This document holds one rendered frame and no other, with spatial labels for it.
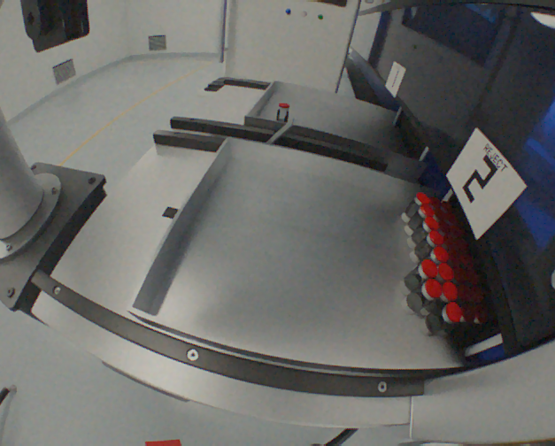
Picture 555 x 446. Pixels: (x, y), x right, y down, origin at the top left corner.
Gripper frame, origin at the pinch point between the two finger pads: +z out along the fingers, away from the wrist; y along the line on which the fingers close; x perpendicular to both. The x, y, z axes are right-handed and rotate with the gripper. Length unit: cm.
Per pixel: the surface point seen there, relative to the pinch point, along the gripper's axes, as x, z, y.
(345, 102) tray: -22, 20, 54
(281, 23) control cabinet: 4, 4, 89
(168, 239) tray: -2.5, 19.3, 1.7
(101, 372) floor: 52, 110, -27
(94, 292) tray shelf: 4.4, 22.3, -5.2
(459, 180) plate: -28.0, 10.1, 9.0
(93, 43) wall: 492, 38, 420
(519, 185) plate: -28.0, 5.6, 3.3
